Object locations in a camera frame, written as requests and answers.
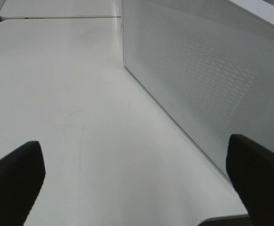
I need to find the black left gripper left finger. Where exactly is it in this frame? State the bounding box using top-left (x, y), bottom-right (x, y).
top-left (0, 141), bottom-right (46, 226)

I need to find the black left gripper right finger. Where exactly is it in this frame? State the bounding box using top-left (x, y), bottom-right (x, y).
top-left (226, 134), bottom-right (274, 226)

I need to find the white microwave oven body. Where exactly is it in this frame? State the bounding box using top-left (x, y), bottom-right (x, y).
top-left (231, 0), bottom-right (274, 16)

